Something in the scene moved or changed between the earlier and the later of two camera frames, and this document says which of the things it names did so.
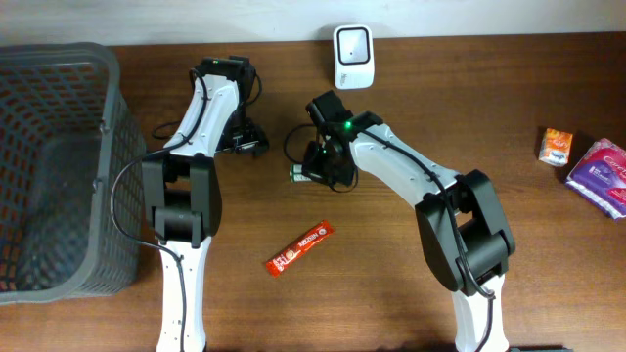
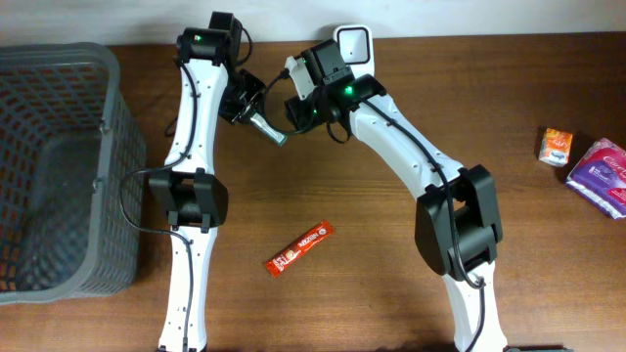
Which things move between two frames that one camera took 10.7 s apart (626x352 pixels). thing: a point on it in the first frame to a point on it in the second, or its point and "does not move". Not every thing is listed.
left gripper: [246, 143] to [243, 99]
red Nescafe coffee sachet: [323, 231] does not move
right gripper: [319, 167] to [297, 113]
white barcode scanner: [353, 54] does not move
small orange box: [556, 147] does not move
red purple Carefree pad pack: [599, 177] does not move
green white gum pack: [297, 175] to [278, 137]
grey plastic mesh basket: [67, 133] does not move
